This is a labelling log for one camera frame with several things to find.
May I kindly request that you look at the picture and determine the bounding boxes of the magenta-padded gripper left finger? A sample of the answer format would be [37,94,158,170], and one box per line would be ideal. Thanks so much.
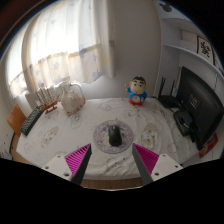
[40,143,92,186]

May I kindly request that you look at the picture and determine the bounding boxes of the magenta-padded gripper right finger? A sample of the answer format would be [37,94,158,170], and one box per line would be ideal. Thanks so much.
[131,142,184,186]

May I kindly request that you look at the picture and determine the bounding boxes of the black computer mouse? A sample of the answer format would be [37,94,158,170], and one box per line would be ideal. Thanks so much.
[107,124,123,147]

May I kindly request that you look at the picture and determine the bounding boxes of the round purple printed mouse pad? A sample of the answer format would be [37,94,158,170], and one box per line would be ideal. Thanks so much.
[92,119,134,155]

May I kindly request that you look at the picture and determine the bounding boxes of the white printed tablecloth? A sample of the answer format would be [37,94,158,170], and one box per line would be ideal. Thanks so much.
[15,97,201,181]

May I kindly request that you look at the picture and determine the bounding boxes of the small black box device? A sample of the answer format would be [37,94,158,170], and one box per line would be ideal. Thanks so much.
[173,109,194,137]

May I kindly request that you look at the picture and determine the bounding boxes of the black keyboard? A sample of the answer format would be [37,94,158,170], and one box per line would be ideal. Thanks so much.
[19,105,45,137]

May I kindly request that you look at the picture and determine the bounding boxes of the large white conch shell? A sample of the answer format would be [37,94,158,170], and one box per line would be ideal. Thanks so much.
[59,82,87,116]

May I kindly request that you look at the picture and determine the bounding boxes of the wooden model sailing ship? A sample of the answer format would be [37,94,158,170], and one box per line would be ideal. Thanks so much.
[35,84,59,115]

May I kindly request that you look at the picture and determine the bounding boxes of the black router with antennas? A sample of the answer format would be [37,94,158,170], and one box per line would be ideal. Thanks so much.
[157,76,181,109]

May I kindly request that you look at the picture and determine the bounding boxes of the red paper item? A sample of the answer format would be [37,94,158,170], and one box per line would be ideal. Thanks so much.
[198,133,219,159]

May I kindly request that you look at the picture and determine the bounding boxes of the cartoon boy figurine clock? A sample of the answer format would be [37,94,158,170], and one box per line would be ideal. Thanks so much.
[125,75,148,107]

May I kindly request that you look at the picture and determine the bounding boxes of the wooden chair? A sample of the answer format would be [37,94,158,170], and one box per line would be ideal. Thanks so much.
[6,103,28,137]

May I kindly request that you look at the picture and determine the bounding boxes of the white radiator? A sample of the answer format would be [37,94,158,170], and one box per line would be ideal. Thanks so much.
[24,76,71,109]

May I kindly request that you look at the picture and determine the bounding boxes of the black monitor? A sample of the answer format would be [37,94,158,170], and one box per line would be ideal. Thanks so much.
[175,65,224,151]

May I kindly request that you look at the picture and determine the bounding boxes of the sheer white star curtain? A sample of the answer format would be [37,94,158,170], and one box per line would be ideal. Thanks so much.
[8,0,116,99]

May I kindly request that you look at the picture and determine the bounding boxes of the white wall shelf unit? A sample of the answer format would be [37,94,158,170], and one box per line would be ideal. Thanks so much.
[154,0,224,98]

